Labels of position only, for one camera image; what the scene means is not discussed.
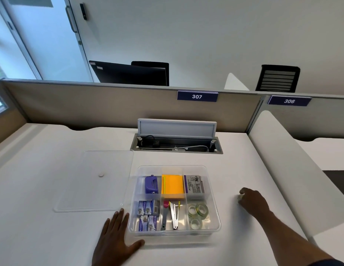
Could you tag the person's right hand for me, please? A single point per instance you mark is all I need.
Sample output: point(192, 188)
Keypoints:
point(255, 202)

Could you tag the person's left hand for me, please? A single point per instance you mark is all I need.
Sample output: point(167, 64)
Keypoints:
point(112, 243)

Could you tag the person's right fingers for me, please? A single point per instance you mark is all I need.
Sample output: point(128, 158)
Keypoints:
point(243, 192)

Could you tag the person's left thumb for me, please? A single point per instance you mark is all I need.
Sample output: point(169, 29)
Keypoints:
point(136, 245)

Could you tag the person's right forearm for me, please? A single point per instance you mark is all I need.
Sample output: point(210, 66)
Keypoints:
point(288, 238)

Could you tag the small blue staples box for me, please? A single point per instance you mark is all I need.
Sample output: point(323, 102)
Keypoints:
point(152, 223)
point(143, 223)
point(149, 207)
point(141, 209)

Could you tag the clear plastic organizer box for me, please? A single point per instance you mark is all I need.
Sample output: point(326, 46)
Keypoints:
point(174, 232)

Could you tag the grey cutter with pink end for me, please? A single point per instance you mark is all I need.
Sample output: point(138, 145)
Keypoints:
point(164, 216)

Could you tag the clear tape roll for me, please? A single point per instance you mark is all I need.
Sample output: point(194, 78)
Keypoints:
point(204, 209)
point(192, 210)
point(195, 224)

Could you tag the silver staple remover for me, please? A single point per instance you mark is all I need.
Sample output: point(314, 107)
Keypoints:
point(175, 217)

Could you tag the grey purple staples box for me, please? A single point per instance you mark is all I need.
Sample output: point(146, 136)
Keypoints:
point(193, 185)

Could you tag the white side divider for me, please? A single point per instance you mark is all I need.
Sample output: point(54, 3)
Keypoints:
point(288, 168)

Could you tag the purple hole punch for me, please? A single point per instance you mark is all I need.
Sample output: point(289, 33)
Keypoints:
point(151, 185)

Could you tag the yellow orange sticky notes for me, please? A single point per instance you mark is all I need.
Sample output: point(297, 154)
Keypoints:
point(173, 186)

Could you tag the clear plastic lid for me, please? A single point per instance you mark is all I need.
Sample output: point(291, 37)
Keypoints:
point(91, 185)

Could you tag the purple number label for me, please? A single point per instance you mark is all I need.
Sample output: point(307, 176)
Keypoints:
point(289, 101)
point(197, 96)

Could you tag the grey desk partition panel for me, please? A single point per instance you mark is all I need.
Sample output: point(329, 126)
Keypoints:
point(321, 119)

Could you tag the black mesh office chair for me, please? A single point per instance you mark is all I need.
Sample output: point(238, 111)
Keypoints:
point(277, 78)

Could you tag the beige desk partition panel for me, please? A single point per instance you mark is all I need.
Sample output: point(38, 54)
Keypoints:
point(105, 108)

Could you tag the black monitor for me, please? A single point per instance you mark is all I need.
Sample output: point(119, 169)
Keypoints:
point(124, 73)

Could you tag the glass door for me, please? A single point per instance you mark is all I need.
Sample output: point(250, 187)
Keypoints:
point(50, 44)

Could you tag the black card reader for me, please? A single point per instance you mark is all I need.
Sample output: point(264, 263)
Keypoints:
point(83, 11)

